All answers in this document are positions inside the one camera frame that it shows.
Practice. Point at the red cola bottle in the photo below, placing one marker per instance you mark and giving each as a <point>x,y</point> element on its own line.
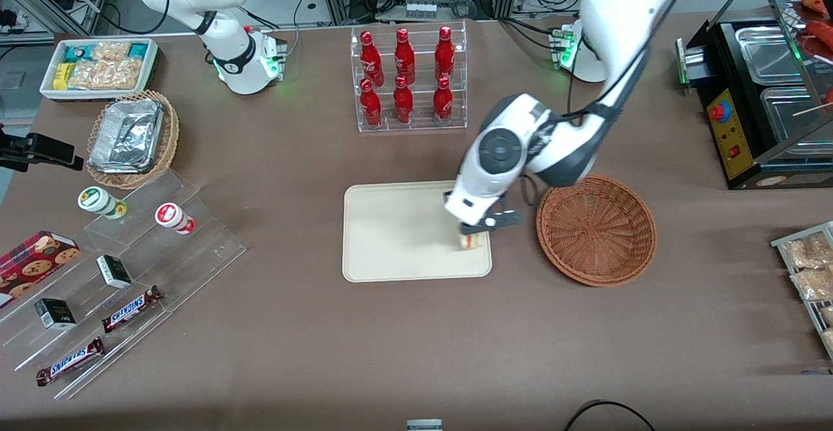
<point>443,100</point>
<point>370,56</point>
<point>404,53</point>
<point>444,52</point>
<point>403,101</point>
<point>371,104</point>

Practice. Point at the yellow snack packet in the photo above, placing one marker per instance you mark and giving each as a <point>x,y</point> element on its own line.
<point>61,76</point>

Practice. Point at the clear bag of crackers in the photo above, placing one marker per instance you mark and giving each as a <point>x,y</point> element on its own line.
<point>828,340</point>
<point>807,252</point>
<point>827,315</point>
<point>813,284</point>

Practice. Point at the black yellow food warmer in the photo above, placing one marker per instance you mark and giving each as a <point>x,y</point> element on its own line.
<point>732,125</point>

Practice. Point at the green-lidded white cup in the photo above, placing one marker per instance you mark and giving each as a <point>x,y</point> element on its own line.
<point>97,200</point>

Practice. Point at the wooden skewer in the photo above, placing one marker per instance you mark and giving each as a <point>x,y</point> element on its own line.
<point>813,109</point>

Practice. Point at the tray of packaged snacks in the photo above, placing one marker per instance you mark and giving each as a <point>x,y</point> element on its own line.
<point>781,243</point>

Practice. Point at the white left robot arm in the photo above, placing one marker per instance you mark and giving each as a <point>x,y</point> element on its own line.
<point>618,1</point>

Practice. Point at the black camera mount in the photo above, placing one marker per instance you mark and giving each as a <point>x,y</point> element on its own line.
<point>39,150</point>

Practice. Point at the teal snack packet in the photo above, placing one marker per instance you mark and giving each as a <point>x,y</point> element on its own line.
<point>78,53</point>
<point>138,51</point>

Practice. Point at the white rectangular snack bin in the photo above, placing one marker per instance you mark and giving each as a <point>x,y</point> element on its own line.
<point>151,73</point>

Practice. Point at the clear bag of puffed snacks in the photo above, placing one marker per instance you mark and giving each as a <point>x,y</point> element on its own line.
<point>104,74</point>

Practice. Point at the small bag of puffed snacks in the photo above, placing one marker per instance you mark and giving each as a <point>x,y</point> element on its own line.
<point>110,51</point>

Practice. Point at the clear acrylic stepped display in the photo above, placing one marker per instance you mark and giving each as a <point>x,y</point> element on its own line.
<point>189,255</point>

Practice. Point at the red-lidded white cup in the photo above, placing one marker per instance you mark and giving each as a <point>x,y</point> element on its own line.
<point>172,216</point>

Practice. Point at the Snickers chocolate bar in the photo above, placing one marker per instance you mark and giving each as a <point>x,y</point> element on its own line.
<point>130,308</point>
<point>68,361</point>

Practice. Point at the plastic-wrapped sandwich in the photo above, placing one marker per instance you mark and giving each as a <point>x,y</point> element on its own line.
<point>470,242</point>

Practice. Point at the steel warmer pan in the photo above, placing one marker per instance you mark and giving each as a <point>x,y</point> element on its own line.
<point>768,53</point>
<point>791,115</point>

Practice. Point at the cream plastic serving tray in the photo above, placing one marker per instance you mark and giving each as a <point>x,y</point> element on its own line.
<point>397,236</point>

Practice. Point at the brown round wicker basket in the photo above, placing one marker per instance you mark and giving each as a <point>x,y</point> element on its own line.
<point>595,232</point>

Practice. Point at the small grey device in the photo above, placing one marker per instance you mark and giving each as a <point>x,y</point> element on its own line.
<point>424,426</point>

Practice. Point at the silver foil container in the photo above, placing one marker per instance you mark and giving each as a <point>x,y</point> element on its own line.
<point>127,135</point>

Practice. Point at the small black box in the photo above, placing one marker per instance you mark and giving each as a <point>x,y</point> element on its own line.
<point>114,271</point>
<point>55,314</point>

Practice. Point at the light wicker basket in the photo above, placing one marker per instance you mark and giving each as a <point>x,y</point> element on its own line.
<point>170,131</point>

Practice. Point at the red plaid cookie box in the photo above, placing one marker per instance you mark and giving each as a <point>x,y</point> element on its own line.
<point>32,265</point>

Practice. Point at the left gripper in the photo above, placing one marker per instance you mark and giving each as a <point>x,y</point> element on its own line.
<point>446,193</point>

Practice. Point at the clear acrylic bottle rack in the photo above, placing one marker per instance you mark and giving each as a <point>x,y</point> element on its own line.
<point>420,128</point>

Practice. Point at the orange sausage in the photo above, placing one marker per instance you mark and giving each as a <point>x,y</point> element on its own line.
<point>817,4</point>
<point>821,30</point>

